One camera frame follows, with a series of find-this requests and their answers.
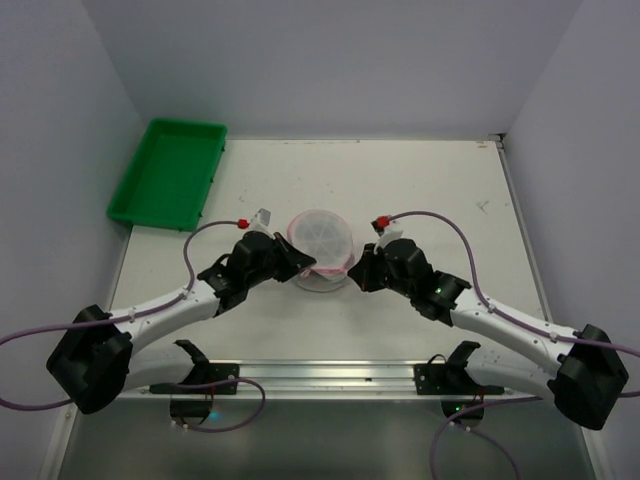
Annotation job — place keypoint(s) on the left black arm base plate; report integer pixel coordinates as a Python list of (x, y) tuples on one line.
[(215, 372)]

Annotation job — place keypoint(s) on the green plastic tray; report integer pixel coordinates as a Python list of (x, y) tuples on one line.
[(168, 179)]

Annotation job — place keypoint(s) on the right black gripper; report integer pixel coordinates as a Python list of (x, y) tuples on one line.
[(373, 268)]

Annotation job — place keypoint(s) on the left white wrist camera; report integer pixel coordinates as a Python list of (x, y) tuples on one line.
[(260, 222)]

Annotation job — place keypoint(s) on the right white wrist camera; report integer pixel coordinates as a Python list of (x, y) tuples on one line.
[(387, 230)]

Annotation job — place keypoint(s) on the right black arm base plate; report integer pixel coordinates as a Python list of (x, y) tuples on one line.
[(442, 376)]

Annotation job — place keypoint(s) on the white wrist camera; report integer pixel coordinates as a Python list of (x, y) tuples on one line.
[(260, 222), (387, 230)]

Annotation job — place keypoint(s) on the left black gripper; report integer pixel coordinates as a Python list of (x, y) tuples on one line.
[(282, 255)]

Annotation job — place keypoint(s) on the aluminium mounting rail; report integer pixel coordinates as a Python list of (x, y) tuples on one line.
[(325, 375)]

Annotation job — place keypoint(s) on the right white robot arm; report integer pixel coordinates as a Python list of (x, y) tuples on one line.
[(579, 370)]

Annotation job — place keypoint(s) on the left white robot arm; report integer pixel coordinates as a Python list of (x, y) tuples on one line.
[(104, 354)]

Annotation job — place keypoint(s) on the white mesh laundry bag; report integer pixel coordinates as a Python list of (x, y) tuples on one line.
[(327, 238)]

